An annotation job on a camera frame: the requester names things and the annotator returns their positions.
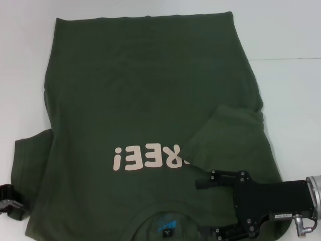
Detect dark green printed t-shirt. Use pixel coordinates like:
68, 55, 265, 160
11, 10, 285, 241

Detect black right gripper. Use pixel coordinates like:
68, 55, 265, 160
195, 169, 316, 241

